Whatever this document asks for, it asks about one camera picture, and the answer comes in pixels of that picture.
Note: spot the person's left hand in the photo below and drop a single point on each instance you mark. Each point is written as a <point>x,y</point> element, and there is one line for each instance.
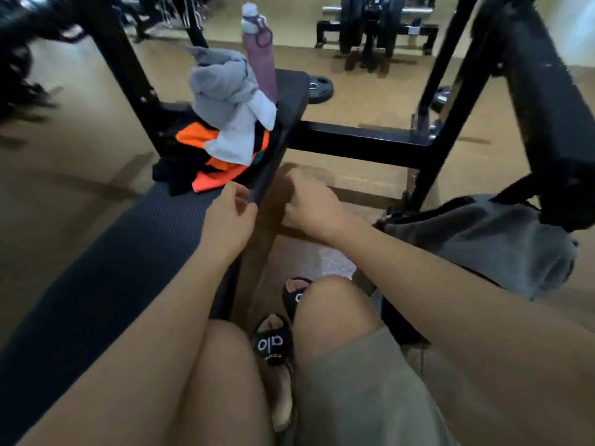
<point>228,222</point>

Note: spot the person's right hand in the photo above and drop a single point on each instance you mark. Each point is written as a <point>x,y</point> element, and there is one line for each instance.
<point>316,209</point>

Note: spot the black orange jacket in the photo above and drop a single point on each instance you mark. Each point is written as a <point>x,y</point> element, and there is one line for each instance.
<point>172,176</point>

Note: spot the white towel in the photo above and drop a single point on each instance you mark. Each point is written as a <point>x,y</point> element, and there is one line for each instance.
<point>234,143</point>

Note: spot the grey yoga fitness towel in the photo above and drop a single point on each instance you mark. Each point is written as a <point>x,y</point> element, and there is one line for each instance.
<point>218,88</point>

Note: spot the pink water bottle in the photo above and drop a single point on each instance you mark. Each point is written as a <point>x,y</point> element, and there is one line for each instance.
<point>260,64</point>

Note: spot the dark grey backpack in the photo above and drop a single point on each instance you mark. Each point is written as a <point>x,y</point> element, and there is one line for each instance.
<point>488,246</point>

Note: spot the person's left forearm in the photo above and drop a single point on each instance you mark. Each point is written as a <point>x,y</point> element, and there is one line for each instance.
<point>130,348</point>

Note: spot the person's right forearm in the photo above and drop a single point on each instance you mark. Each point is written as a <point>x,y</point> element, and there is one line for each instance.
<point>465,311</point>

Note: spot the person's left leg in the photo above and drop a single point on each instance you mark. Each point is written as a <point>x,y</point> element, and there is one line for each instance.
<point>223,390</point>

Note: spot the black right slipper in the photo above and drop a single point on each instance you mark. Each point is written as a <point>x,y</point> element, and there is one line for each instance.
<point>295,297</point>

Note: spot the black slipper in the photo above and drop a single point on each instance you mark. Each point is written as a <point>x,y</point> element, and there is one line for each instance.
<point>295,297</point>
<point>272,343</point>

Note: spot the small black weight plate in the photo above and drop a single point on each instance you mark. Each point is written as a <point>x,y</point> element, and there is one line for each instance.
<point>320,90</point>

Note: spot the black left slipper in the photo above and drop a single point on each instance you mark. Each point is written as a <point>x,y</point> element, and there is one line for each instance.
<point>272,343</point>

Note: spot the black ribbed bench pad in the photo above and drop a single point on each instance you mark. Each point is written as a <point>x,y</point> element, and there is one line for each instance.
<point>93,283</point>

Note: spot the rack of black weight plates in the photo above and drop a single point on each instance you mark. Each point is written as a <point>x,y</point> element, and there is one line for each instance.
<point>372,23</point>

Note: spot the black steel bench frame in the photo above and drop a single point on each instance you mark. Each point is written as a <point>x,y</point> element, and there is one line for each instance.
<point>362,143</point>

